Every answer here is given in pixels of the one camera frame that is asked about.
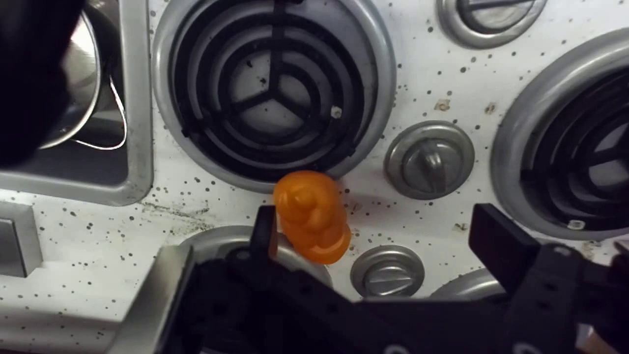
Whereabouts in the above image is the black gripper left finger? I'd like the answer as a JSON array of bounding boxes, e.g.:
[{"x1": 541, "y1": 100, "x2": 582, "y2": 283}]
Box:
[{"x1": 250, "y1": 204, "x2": 278, "y2": 271}]

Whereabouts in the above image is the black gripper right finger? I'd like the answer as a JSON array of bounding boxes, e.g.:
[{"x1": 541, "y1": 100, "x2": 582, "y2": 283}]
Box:
[{"x1": 468, "y1": 204, "x2": 541, "y2": 293}]

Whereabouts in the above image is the yellow orange toy object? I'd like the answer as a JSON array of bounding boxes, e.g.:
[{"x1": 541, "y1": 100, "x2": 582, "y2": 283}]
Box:
[{"x1": 274, "y1": 171, "x2": 352, "y2": 265}]

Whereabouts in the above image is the back left stove burner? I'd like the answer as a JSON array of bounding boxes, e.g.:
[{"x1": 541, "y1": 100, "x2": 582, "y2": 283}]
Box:
[{"x1": 490, "y1": 27, "x2": 629, "y2": 239}]

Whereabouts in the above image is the stove burner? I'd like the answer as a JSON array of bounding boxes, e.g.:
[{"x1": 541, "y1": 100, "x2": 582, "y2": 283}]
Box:
[
  {"x1": 490, "y1": 27, "x2": 629, "y2": 239},
  {"x1": 154, "y1": 0, "x2": 396, "y2": 190}
]

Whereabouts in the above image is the grey stove knob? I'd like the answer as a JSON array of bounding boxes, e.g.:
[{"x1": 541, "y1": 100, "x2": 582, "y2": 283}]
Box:
[
  {"x1": 437, "y1": 0, "x2": 549, "y2": 49},
  {"x1": 384, "y1": 119, "x2": 476, "y2": 200},
  {"x1": 350, "y1": 245, "x2": 425, "y2": 296}
]

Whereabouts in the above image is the right middle stove burner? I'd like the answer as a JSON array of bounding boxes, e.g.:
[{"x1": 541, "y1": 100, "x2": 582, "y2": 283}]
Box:
[{"x1": 154, "y1": 0, "x2": 396, "y2": 190}]

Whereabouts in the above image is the small steel pot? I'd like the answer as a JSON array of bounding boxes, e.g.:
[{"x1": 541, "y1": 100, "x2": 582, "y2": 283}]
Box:
[{"x1": 42, "y1": 5, "x2": 130, "y2": 151}]

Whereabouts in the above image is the toy kitchen sink basin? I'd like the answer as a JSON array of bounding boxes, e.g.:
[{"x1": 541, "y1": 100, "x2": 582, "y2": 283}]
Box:
[{"x1": 0, "y1": 0, "x2": 154, "y2": 204}]

